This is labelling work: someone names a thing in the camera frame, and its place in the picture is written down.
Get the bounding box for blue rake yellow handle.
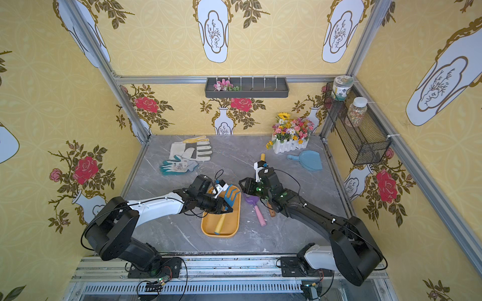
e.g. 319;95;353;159
214;184;240;235

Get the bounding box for yellow plastic storage tray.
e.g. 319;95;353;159
202;184;242;238

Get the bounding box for purple rake pink handle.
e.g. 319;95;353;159
244;193;267;227

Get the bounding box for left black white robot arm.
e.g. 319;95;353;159
82;175;241;276

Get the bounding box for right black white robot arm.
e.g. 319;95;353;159
239;168;384;286

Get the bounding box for teal white garden glove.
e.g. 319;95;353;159
159;156;198;175

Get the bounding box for white grey work glove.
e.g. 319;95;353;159
169;135;213;162

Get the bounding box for blue plastic dustpan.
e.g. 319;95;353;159
287;150;323;171

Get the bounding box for flowers in white fence pot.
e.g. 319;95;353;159
266;112;315;154

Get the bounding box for pink artificial flowers on shelf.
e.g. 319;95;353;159
213;79;241;92

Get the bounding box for clear jar white lid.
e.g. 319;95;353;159
345;97;368;127

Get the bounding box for jar with green label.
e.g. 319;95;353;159
331;75;355;101

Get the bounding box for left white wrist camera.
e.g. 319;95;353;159
215;180;229;198

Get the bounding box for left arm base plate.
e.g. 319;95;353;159
128;257;183;279

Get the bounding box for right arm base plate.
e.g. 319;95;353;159
276;257;334;277

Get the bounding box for grey wall shelf tray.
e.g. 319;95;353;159
205;76;290;99

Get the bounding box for left circuit board with wires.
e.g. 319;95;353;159
136;275;172;300

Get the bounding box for circuit board with wires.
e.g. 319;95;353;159
300;280;323;300
136;275;172;300

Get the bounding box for black wire mesh basket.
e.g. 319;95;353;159
320;82;392;165

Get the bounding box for right circuit board with wires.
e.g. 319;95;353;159
300;280;323;300

